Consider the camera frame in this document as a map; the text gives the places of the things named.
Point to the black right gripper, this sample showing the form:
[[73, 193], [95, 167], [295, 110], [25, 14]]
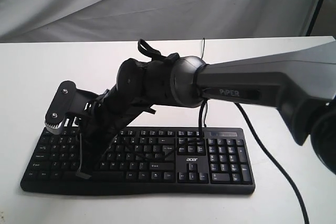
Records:
[[111, 112]]

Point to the black Acer keyboard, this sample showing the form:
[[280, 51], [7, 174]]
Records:
[[144, 160]]

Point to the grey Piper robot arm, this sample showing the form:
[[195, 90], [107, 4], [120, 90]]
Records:
[[300, 85]]

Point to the grey backdrop cloth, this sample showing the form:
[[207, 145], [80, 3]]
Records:
[[122, 20]]

